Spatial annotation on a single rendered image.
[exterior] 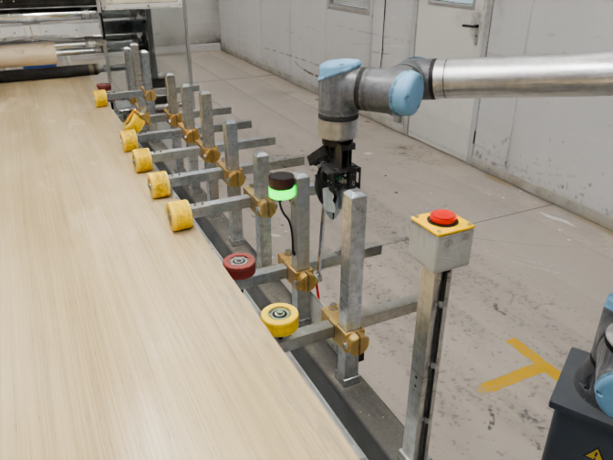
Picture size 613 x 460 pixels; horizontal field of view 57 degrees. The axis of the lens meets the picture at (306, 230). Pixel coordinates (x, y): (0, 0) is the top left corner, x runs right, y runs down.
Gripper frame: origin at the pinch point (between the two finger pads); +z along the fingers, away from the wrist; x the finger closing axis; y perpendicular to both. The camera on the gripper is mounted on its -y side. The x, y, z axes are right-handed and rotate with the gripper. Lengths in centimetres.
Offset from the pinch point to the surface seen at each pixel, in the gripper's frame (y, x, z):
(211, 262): -8.5, -28.9, 11.1
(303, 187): 0.2, -7.8, -8.3
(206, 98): -75, -8, -13
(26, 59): -256, -60, -2
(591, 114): -124, 252, 35
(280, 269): -4.1, -12.2, 15.1
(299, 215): 0.2, -8.7, -1.2
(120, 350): 17, -55, 11
